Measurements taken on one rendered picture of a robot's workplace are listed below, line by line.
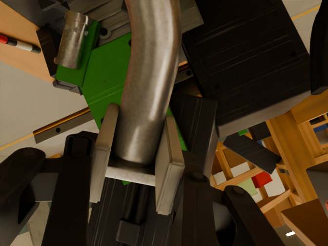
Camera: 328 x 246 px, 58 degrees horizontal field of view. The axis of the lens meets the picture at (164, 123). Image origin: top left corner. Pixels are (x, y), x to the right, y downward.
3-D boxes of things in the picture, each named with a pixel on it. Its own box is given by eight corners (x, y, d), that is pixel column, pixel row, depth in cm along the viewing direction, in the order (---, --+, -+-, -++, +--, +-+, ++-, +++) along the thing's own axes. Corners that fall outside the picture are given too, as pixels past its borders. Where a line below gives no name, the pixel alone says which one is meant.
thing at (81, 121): (71, 135, 76) (74, 147, 75) (31, 130, 60) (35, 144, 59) (214, 74, 70) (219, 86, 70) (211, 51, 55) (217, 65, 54)
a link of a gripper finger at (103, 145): (98, 204, 14) (83, 202, 14) (112, 143, 21) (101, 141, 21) (110, 150, 13) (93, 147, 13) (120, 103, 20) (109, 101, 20)
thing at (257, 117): (172, 29, 84) (218, 139, 78) (144, -41, 55) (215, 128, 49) (233, 0, 82) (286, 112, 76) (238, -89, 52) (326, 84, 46)
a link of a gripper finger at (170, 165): (170, 162, 14) (186, 165, 14) (164, 113, 20) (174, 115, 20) (155, 214, 15) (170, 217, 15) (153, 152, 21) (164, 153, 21)
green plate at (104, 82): (87, 64, 53) (133, 170, 55) (67, 60, 45) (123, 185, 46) (145, 37, 51) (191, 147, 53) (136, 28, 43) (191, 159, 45)
